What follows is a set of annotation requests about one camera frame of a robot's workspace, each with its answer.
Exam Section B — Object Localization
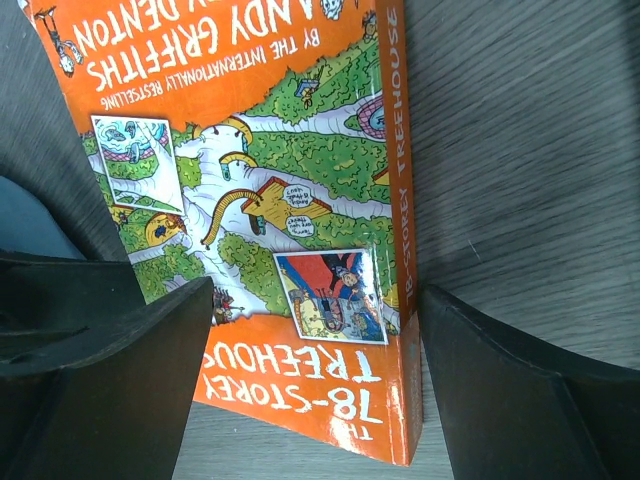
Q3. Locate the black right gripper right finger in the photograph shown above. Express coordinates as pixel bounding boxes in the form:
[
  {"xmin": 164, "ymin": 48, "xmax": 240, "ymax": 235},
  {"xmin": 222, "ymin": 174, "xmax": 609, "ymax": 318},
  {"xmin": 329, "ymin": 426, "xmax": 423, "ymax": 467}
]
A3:
[{"xmin": 420, "ymin": 285, "xmax": 639, "ymax": 479}]

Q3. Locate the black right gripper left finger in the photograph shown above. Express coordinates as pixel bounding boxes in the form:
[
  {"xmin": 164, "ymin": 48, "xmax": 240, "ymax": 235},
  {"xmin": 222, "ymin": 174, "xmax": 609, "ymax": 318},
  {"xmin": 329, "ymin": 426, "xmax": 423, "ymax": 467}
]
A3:
[{"xmin": 1, "ymin": 252, "xmax": 213, "ymax": 479}]

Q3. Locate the light blue fabric backpack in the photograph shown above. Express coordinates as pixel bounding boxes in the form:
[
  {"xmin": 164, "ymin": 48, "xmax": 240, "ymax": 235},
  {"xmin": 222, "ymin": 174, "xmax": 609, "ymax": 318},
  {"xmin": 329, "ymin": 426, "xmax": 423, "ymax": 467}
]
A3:
[{"xmin": 1, "ymin": 176, "xmax": 86, "ymax": 260}]

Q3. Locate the orange treehouse paperback book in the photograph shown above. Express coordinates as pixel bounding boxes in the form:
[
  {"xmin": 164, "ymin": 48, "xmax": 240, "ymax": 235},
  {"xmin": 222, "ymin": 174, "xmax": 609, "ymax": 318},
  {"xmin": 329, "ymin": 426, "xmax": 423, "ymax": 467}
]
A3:
[{"xmin": 20, "ymin": 1, "xmax": 422, "ymax": 466}]

